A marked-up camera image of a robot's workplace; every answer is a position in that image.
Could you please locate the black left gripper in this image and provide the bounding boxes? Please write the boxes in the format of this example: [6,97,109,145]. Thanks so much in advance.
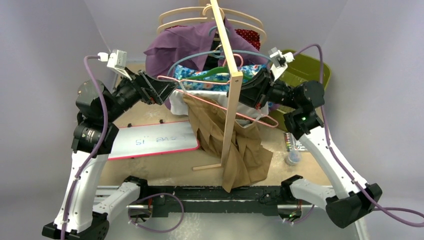
[103,67,179,123]

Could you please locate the pink wire hanger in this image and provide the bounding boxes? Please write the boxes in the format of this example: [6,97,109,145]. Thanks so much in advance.
[157,50,279,128]

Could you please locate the tan pleated skirt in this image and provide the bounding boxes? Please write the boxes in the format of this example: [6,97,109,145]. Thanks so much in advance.
[182,94,275,194]

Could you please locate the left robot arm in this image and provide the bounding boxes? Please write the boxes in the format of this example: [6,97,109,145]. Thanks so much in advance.
[42,70,178,240]

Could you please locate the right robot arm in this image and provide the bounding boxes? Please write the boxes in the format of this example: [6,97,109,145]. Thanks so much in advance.
[239,68,383,229]

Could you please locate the grey-blue plastic hanger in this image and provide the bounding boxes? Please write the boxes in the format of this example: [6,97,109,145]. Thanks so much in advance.
[164,23,268,70]

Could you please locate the green plastic hanger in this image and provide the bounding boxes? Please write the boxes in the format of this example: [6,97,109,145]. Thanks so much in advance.
[176,65,262,82]

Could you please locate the front wooden hanger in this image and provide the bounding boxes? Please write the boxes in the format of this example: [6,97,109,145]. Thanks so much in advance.
[156,17,268,44]

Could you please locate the wooden hanger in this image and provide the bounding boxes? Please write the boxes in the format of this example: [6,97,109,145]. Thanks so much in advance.
[158,6,264,28]
[156,17,268,44]

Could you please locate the rear wooden hanger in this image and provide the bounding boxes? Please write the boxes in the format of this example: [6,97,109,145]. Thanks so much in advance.
[158,6,264,28]

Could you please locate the wooden clothes rack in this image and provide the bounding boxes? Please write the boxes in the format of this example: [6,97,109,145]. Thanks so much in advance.
[192,0,244,172]

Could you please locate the white garment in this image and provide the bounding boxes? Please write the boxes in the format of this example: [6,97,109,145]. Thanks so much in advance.
[165,90,269,128]

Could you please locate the blue floral garment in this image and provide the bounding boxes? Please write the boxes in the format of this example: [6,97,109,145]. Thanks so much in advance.
[173,64,267,92]

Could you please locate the red-edged whiteboard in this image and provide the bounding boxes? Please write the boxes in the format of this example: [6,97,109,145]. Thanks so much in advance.
[108,120,200,160]

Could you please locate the red polka dot garment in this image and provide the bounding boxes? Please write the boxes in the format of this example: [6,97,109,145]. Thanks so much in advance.
[235,28,261,51]

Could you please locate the marker pen box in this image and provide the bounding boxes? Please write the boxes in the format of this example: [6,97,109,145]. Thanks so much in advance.
[284,132,308,152]

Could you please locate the purple garment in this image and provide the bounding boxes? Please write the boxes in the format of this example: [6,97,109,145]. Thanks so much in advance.
[144,19,268,77]

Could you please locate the green plastic basket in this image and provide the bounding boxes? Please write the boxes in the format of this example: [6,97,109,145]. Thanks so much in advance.
[266,50,331,138]

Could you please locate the small clear plastic cup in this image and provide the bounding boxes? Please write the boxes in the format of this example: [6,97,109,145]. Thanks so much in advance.
[284,150,302,166]

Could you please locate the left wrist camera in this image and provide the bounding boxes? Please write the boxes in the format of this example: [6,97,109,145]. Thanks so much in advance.
[97,49,130,79]

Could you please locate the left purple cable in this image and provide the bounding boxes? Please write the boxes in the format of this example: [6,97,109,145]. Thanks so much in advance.
[59,55,110,240]

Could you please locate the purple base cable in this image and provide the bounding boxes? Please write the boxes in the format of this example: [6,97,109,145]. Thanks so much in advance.
[127,193,185,234]

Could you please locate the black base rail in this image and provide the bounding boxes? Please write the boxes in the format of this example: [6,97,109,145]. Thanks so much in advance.
[131,185,312,219]

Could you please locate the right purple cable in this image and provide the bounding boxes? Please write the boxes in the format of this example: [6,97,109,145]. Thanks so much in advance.
[292,43,424,228]

